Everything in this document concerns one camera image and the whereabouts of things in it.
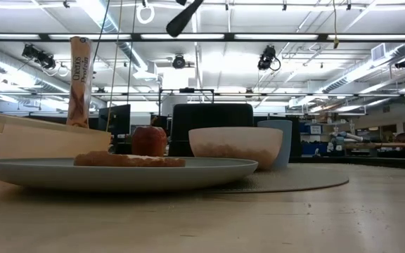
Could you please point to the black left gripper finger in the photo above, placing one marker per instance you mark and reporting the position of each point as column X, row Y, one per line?
column 181, row 21

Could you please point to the Cheerios Protein cereal box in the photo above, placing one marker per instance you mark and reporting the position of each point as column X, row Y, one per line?
column 79, row 84

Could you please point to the bagel half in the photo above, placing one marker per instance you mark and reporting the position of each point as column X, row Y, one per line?
column 128, row 160

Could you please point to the light blue cup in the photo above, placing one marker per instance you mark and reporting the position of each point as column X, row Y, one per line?
column 287, row 140

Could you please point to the blue-grey round plate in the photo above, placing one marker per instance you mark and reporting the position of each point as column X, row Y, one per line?
column 118, row 177

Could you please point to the black toaster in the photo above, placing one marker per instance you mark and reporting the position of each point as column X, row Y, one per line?
column 209, row 116

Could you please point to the black computer monitor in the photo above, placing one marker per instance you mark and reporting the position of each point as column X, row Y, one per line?
column 118, row 119

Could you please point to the red apple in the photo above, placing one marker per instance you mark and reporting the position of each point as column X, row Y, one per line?
column 149, row 142

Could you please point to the pale pink bowl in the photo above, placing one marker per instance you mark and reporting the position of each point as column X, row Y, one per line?
column 236, row 140

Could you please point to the orange translucent bin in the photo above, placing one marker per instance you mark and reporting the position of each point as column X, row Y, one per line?
column 30, row 140

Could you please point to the grey round placemat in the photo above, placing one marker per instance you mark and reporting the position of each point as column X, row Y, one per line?
column 301, row 179

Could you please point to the wooden background workbench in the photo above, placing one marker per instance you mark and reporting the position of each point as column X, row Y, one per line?
column 385, row 144

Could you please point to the black ceiling camera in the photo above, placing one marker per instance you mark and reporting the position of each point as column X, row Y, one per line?
column 39, row 56
column 403, row 63
column 179, row 62
column 267, row 58

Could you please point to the black metal rack frame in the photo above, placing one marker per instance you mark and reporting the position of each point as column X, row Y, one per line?
column 188, row 90

